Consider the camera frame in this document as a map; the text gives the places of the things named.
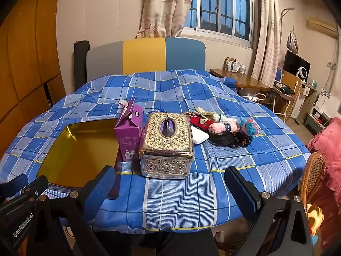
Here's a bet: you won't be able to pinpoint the black beaded hair wig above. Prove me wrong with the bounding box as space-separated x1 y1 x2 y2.
209 131 253 148

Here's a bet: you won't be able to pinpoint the teal and pink knit item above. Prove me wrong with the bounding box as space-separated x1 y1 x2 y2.
208 116 260 139

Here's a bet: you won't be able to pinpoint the white foam sponge block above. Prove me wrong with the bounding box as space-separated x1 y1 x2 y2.
191 125 209 145

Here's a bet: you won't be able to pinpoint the red snowman sock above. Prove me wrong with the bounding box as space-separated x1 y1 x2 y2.
183 112 215 132

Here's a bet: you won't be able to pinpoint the cream knitted cloth bundle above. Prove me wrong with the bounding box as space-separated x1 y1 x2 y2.
194 106 216 124

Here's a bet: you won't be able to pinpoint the white knitted glove blue band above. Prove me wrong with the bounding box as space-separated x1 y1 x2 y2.
212 113 239 126

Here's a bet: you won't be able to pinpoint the blue plaid bed sheet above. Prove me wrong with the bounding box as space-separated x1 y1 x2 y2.
1 70 310 233

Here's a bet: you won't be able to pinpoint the gold metal tray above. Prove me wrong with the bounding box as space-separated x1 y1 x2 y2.
37 118 118 188

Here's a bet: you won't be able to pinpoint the rattan chair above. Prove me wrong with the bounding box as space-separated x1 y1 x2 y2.
300 152 325 207

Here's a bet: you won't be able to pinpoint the purple cardboard box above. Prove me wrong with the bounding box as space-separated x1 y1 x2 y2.
114 98 143 161

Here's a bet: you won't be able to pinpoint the pink ruffled blanket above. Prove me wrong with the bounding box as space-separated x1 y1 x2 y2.
307 117 341 193

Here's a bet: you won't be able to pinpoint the wooden chair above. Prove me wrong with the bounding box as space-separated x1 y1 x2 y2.
270 69 302 122

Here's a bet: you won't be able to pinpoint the wooden wardrobe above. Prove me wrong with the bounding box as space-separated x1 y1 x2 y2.
1 0 66 154

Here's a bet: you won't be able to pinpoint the wooden side table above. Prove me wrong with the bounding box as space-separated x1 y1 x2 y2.
210 69 270 92

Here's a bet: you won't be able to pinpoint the white desk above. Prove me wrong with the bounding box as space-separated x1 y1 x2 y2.
291 83 318 125

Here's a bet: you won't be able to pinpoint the packets on side table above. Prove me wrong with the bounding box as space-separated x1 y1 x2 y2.
224 57 246 74

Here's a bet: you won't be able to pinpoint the white small fan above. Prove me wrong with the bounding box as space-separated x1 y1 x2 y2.
296 67 308 82

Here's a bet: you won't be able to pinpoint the black monitor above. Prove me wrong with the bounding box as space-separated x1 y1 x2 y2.
283 50 310 80

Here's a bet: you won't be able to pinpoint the grey yellow blue headboard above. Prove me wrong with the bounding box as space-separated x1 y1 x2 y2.
86 38 206 81

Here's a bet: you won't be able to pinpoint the right floral curtain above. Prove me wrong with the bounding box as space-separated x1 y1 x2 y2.
251 0 280 88

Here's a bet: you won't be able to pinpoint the floral curtain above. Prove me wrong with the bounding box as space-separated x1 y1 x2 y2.
136 0 192 39
251 0 280 88

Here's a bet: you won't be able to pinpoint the hanging bag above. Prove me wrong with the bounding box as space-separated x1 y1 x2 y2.
287 26 298 54

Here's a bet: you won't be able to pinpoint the barred window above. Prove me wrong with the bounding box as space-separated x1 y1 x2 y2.
184 0 254 46

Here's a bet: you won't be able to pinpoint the left floral curtain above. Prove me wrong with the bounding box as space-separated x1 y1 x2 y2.
136 0 192 39

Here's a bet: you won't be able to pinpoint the black headboard post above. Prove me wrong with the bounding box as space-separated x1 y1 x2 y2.
73 41 90 90

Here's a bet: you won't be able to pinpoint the wall air conditioner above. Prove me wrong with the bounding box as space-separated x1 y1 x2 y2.
306 18 338 39

